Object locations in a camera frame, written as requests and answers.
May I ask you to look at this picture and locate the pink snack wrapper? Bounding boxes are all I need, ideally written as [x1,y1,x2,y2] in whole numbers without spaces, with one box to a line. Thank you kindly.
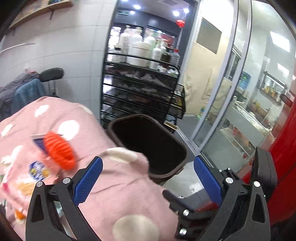
[1,133,60,221]

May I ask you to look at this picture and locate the orange foam fruit net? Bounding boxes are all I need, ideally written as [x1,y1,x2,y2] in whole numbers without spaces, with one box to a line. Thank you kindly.
[43,132,76,171]

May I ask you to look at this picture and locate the dark brown trash bin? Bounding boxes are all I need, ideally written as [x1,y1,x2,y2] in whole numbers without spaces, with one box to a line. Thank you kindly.
[106,114,189,184]

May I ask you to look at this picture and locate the red cabinet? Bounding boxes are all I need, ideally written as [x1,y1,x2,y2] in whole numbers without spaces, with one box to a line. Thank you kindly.
[238,101,296,225]

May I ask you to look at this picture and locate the pink dotted blanket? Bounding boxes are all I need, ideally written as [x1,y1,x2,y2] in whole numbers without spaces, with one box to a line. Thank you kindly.
[1,97,178,240]

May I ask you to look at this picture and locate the blue cloth on chair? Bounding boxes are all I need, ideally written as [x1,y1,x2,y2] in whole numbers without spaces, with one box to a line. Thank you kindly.
[11,78,46,115]

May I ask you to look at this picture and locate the black stool chair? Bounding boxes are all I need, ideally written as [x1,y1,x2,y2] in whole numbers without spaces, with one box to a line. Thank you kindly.
[40,67,64,98]

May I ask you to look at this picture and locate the clear bottle red cap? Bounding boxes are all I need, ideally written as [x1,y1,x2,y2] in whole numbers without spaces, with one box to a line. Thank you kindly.
[171,49,180,66]

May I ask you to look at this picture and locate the brown bottle on trolley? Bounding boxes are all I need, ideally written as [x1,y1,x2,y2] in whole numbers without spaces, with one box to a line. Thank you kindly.
[161,47,171,69]

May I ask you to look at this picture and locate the white tub on trolley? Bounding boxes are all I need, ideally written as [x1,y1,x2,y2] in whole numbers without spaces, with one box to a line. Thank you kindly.
[126,41,151,67]

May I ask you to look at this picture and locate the black wire trolley rack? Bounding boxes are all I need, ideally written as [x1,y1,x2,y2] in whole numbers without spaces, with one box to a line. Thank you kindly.
[100,53,186,128]

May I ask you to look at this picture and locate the wooden wall shelves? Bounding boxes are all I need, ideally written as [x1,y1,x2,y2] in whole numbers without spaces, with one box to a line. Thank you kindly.
[9,0,74,29]

